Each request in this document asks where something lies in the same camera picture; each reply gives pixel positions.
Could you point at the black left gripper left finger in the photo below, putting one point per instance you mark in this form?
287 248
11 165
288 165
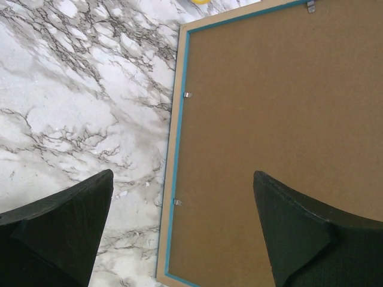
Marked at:
54 241

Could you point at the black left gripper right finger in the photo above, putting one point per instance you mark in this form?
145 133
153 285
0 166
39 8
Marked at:
310 243

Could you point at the blue picture frame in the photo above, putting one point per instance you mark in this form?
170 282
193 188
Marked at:
172 179

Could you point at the metal frame clip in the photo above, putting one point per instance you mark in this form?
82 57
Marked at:
187 94
311 6
177 202

